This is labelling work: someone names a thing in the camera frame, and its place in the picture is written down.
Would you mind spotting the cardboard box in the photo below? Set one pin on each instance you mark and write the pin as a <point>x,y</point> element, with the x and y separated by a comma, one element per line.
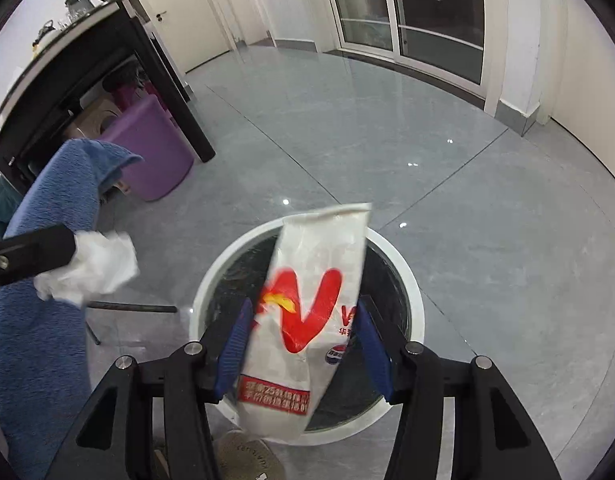
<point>95,115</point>

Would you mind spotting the black metal chair bar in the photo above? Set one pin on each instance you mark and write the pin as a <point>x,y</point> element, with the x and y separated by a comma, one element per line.
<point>132,306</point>

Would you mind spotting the white round trash bin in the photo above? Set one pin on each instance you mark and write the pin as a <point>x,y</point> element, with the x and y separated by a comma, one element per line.
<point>390,280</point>

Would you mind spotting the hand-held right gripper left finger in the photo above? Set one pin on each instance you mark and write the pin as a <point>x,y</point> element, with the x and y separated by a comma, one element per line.
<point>235,350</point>

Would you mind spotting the teal cloth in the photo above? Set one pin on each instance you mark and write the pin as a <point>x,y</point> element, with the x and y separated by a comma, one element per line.
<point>2,205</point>

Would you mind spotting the blue towel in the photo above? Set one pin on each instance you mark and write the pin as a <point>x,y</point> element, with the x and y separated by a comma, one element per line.
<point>42,360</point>

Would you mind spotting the glass sliding door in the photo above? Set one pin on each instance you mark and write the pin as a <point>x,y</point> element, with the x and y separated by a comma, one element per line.
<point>437,10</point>

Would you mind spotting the beige slipper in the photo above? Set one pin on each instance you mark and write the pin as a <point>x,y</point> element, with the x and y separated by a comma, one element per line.
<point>242,460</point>

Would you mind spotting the glass kettle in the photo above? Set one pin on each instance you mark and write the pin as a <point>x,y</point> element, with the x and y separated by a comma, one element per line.
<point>77,1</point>

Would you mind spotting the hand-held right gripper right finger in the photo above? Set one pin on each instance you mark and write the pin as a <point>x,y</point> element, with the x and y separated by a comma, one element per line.
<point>375,355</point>

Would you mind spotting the purple plastic storage bin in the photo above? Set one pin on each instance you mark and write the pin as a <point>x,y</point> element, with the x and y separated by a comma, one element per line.
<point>152,155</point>

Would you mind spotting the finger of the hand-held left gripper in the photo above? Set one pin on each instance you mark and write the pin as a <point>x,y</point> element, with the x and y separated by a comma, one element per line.
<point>32,252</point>

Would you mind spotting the white door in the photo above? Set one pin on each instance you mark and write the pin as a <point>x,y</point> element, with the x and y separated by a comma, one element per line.
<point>187,15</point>

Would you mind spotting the white snack bag red print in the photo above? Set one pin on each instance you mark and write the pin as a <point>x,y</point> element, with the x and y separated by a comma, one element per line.
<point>307,280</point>

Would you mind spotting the white tissue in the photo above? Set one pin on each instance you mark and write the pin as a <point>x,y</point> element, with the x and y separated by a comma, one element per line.
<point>97,265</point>

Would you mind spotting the black table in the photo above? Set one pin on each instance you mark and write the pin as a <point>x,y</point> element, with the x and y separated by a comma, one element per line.
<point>87,45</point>

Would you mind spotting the magenta plastic container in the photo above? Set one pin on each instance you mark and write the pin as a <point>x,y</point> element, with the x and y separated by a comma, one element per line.
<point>125,94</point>

